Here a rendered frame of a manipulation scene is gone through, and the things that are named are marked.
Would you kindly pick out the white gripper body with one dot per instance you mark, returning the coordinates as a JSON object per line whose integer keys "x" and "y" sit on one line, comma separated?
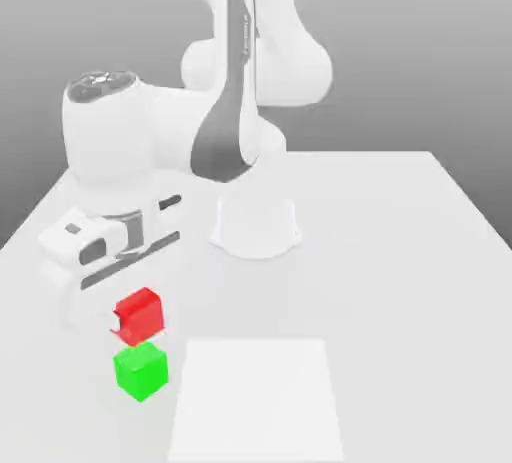
{"x": 132, "y": 267}

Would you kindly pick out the small red cube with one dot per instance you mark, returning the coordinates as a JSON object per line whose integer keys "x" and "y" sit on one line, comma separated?
{"x": 142, "y": 317}

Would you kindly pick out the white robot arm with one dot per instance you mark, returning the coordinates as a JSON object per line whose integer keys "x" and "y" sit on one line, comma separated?
{"x": 120, "y": 139}

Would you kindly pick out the small green cube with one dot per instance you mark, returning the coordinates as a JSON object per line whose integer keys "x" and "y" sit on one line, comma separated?
{"x": 140, "y": 373}

